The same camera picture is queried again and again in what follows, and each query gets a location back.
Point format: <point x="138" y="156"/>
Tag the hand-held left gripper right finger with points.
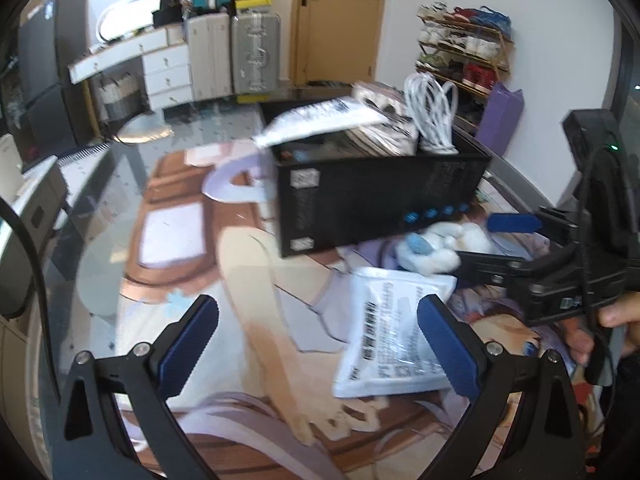
<point x="450" y="345"/>

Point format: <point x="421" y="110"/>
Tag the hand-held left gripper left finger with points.
<point x="187" y="345"/>

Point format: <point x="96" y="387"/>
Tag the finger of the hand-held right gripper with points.
<point x="495" y="267"/>
<point x="515" y="223"/>

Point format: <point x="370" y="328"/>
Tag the white printed plastic bag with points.
<point x="395" y="330"/>
<point x="320" y="120"/>

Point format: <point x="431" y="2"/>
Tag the white and blue plush toy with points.
<point x="435" y="255"/>

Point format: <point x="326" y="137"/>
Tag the black cardboard box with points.
<point x="370" y="195"/>

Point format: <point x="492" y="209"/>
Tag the person's right hand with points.
<point x="627" y="320"/>

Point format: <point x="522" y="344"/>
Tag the printed cartoon table mat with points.
<point x="240" y="300"/>

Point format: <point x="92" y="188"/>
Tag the purple bag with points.
<point x="500" y="120"/>

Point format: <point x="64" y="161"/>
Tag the wooden shoe rack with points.
<point x="465" y="60"/>

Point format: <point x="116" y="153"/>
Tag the grey low cabinet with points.
<point x="20" y="400"/>

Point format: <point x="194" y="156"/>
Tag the shoe rack with shoes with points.
<point x="465" y="40"/>

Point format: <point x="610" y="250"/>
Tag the white round stool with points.
<point x="142" y="131"/>

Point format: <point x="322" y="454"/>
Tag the black trash bin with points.
<point x="327" y="85"/>

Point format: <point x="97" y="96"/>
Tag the woven laundry basket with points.
<point x="120" y="97"/>

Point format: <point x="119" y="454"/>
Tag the wooden door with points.
<point x="340" y="20"/>

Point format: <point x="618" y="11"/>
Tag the white dressing table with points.
<point x="150" y="67"/>

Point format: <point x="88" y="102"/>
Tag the white suitcase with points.
<point x="210" y="57"/>

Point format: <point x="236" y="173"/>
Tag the grey refrigerator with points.
<point x="50" y="85"/>

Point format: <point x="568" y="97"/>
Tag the silver suitcase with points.
<point x="256" y="52"/>

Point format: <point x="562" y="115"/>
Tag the oval mirror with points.
<point x="125" y="17"/>

